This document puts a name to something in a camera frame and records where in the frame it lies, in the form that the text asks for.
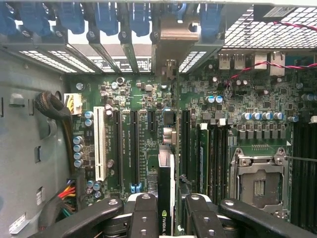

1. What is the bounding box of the green RAM stick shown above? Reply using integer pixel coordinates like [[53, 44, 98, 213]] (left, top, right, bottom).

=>
[[197, 123, 211, 199]]

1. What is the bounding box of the black RAM slot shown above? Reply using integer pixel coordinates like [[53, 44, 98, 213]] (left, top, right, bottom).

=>
[[222, 123, 229, 203], [210, 125, 216, 204], [215, 123, 222, 204]]

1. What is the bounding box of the metal CPU socket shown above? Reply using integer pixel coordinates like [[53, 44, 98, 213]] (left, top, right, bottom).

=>
[[229, 147, 290, 216]]

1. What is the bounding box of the long expansion slot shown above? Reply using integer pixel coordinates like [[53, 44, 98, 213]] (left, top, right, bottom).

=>
[[113, 110, 125, 188], [181, 110, 192, 179], [130, 110, 141, 194]]

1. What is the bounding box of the white PCI expansion slot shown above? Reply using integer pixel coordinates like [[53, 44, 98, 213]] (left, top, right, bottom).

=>
[[93, 106, 107, 182]]

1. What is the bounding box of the short expansion slot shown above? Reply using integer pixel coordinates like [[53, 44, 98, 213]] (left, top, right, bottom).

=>
[[148, 111, 159, 133]]

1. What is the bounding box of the thin socket locking lever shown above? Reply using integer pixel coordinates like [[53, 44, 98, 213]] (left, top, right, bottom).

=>
[[284, 155, 317, 162]]

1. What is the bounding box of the green motherboard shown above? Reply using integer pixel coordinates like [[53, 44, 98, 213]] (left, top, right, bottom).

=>
[[68, 51, 317, 224]]

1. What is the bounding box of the white power connector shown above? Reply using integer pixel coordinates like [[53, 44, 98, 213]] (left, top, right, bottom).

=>
[[63, 93, 82, 116]]

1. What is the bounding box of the open black PC case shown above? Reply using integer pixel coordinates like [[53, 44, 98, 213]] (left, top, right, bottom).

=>
[[0, 0, 317, 238]]

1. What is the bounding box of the blue card retention clip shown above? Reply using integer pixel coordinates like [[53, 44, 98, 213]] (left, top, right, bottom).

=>
[[0, 0, 18, 35], [130, 0, 151, 37], [95, 0, 119, 35], [19, 0, 50, 35], [59, 0, 85, 34], [200, 0, 222, 37]]

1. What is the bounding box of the coloured wire bundle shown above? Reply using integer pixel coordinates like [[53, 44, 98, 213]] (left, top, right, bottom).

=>
[[44, 179, 77, 238]]

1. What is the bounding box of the black braided power cable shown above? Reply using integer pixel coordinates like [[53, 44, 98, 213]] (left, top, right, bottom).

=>
[[34, 91, 82, 174]]

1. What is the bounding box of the red black twisted wire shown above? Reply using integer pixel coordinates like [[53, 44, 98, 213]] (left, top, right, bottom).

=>
[[222, 21, 317, 87]]

